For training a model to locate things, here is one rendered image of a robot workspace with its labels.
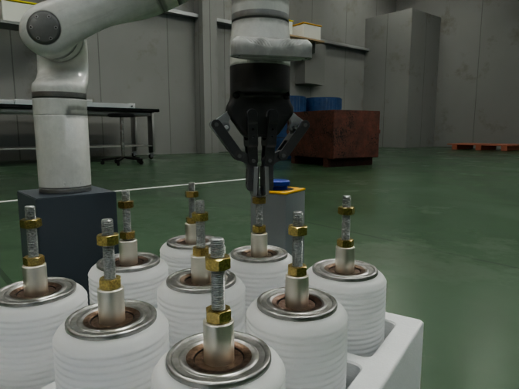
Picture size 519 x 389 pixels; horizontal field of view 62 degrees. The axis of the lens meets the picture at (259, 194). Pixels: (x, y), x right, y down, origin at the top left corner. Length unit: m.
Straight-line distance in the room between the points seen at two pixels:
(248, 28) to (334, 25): 10.46
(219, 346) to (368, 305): 0.22
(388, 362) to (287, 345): 0.14
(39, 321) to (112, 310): 0.09
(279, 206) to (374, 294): 0.27
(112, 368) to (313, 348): 0.16
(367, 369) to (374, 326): 0.06
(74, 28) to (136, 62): 6.86
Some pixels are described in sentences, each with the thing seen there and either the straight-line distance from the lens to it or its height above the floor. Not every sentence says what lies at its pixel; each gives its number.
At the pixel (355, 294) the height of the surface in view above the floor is 0.24.
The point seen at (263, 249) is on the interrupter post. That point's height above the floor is 0.26.
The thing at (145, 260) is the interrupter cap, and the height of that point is 0.25.
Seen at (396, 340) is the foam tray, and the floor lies 0.18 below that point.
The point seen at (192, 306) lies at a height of 0.24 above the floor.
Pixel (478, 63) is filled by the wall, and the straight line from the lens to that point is 11.76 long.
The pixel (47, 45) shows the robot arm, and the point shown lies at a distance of 0.85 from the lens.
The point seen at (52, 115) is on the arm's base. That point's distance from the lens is 0.85.
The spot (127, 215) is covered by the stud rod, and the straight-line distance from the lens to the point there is 0.55.
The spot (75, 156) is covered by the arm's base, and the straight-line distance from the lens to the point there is 0.86.
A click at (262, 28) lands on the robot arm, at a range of 0.53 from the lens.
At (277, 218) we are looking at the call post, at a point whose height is 0.27.
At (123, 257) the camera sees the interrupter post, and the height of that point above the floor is 0.26.
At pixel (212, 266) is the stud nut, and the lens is 0.30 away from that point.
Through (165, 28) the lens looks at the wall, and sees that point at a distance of 8.05.
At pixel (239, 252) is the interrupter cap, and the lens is 0.58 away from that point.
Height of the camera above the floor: 0.41
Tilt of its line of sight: 8 degrees down
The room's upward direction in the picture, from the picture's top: straight up
